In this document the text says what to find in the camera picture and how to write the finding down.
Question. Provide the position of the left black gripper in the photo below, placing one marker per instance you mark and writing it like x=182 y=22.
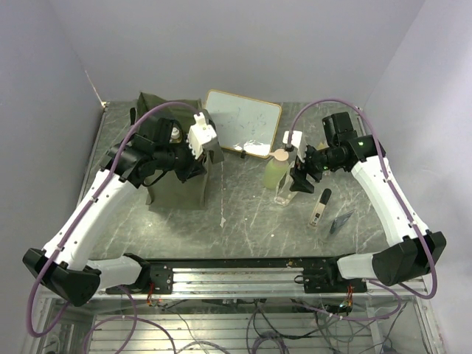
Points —
x=195 y=167

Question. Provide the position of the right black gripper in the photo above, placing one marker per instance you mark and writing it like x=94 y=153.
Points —
x=299 y=175

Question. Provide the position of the clear square bottle black cap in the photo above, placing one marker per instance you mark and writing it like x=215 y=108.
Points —
x=284 y=195

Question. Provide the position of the amber clear soap bottle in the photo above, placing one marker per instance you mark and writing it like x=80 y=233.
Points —
x=175 y=136

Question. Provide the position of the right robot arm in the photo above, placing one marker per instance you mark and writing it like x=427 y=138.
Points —
x=413 y=248

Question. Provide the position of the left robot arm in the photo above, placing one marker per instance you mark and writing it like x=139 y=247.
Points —
x=64 y=265

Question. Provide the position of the green canvas bag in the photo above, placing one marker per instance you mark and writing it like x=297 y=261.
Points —
x=178 y=144

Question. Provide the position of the black beige slim tube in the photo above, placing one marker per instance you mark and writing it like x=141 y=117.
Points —
x=319 y=208

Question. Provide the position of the green bottle pink pump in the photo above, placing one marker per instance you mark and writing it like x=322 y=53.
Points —
x=276 y=168

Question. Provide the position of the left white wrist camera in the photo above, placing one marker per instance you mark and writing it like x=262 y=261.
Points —
x=201 y=137

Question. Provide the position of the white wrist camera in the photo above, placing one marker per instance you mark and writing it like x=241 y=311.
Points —
x=201 y=137
x=295 y=140

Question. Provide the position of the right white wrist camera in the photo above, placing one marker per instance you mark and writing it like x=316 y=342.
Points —
x=295 y=140

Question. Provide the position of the small whiteboard wooden frame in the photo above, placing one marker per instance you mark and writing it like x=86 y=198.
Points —
x=243 y=124

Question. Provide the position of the aluminium rail frame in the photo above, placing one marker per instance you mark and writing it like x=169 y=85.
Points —
x=252 y=304

